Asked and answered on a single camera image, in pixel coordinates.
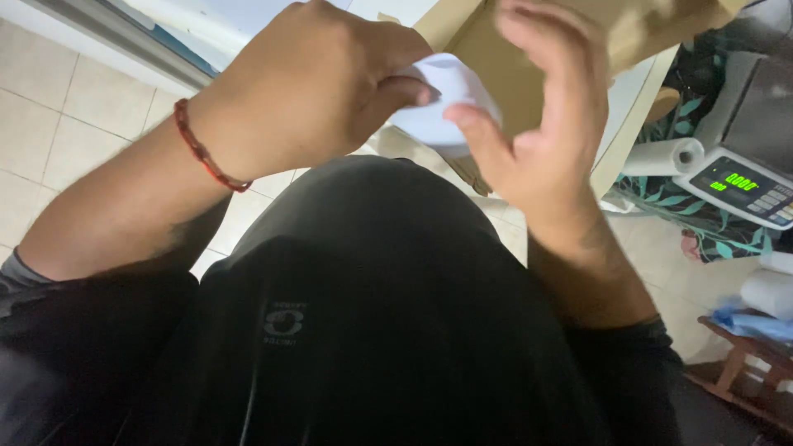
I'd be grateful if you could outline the person's right hand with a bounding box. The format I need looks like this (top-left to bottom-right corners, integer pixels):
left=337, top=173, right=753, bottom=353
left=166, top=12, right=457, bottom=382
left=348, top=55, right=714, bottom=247
left=443, top=0, right=612, bottom=241

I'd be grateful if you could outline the person's left hand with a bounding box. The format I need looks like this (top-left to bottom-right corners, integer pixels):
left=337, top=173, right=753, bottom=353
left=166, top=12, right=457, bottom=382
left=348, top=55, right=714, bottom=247
left=185, top=0, right=442, bottom=185

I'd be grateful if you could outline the white paper sheet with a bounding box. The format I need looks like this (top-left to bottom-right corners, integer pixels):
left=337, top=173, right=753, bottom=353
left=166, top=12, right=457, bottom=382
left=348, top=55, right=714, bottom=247
left=389, top=52, right=504, bottom=159

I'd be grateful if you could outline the white paper roll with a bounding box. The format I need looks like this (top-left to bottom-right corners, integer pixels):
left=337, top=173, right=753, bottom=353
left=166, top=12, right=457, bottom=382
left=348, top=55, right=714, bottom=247
left=621, top=137, right=706, bottom=178

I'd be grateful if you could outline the brown cardboard box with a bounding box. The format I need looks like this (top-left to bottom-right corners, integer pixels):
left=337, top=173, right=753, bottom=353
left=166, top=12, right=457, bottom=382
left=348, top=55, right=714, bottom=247
left=377, top=0, right=752, bottom=197

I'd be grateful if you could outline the teal leaf print cloth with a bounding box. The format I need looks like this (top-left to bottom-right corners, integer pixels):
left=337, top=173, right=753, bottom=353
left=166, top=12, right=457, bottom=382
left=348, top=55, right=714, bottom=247
left=606, top=28, right=793, bottom=263

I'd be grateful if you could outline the digital weighing scale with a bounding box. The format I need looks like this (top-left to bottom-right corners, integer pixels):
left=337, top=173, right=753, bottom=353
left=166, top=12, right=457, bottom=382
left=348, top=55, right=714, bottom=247
left=672, top=50, right=793, bottom=231

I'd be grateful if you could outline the person's black shirt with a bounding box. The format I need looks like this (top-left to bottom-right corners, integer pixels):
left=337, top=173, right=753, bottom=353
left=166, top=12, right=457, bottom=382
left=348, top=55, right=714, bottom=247
left=0, top=155, right=689, bottom=446

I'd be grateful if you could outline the large white roll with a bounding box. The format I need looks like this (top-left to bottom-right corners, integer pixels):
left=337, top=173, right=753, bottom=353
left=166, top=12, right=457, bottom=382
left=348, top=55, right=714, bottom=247
left=740, top=251, right=793, bottom=321

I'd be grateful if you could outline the blue plastic bag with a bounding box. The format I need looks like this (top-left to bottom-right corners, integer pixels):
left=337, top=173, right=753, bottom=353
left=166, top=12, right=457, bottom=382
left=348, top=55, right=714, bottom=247
left=708, top=296, right=793, bottom=343

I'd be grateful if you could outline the wooden stool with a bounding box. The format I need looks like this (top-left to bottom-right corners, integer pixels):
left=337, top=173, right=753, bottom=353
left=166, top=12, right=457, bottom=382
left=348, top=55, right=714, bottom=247
left=683, top=315, right=793, bottom=436

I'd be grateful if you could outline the red cord bracelet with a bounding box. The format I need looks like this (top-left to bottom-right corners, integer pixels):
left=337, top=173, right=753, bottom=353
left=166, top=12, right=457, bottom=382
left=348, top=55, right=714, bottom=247
left=173, top=98, right=254, bottom=193

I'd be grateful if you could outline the grey metal door rail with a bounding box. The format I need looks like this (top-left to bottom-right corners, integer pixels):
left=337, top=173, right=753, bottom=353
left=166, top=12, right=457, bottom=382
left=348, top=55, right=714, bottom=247
left=24, top=0, right=219, bottom=93

